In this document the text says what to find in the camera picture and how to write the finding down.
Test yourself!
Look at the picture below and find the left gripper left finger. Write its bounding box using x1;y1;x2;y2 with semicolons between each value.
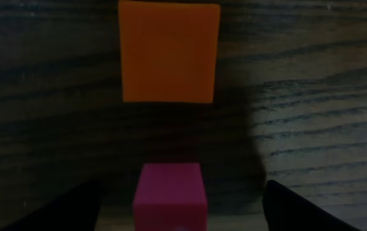
0;180;103;231

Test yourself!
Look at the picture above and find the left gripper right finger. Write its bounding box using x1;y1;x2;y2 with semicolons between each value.
261;178;363;231

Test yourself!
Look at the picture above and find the orange cube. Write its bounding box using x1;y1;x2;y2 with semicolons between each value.
117;0;221;104

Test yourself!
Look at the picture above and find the pink cube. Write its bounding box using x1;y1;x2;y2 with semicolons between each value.
132;162;209;231

